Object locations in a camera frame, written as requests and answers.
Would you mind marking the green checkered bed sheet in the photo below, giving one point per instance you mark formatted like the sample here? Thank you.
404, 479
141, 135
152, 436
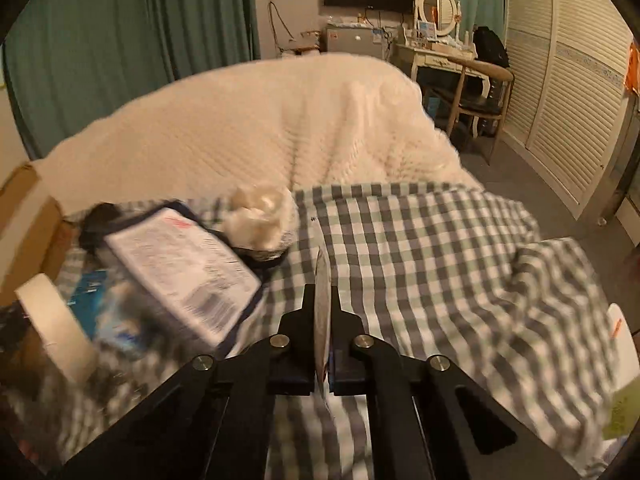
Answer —
425, 280

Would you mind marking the small grey refrigerator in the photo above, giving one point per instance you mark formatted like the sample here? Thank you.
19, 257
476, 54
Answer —
350, 40

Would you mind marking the wooden chair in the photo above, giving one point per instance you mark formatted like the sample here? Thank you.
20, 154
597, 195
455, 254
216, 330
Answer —
475, 95

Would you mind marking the green curtain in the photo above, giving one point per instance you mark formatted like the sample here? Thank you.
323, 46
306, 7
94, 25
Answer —
120, 40

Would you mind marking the cream knitted blanket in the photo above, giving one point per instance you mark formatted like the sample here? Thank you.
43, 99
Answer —
280, 135

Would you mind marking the white dressing table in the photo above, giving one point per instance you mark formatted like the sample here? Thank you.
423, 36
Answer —
435, 55

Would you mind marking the white plastic bag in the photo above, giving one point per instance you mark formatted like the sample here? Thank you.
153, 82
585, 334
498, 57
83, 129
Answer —
617, 380

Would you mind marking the white printed plastic package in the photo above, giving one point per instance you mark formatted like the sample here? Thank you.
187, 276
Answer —
185, 265

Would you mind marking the crumpled white tissue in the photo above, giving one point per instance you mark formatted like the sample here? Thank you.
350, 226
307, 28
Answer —
257, 222

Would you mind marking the thin white card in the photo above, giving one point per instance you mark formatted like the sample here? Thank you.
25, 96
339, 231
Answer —
322, 320

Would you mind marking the white louvered wardrobe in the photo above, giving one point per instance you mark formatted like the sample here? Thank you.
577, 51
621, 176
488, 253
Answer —
570, 70

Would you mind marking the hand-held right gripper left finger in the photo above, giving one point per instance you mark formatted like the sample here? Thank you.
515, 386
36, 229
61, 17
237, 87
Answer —
300, 360

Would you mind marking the brown cardboard box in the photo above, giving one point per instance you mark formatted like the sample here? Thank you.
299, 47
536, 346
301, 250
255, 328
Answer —
25, 230

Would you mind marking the black backpack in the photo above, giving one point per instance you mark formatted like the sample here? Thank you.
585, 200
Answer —
492, 47

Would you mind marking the blue printed packet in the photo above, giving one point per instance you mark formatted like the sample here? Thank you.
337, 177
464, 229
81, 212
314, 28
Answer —
92, 300

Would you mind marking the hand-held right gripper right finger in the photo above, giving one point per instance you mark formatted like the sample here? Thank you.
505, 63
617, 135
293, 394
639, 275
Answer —
345, 362

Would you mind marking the white vanity mirror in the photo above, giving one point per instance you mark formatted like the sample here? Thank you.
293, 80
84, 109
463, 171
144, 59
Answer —
437, 7

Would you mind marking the white tape roll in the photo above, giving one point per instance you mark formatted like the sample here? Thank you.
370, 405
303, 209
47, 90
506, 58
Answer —
55, 325

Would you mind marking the black furry object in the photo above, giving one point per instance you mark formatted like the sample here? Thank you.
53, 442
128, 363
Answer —
100, 222

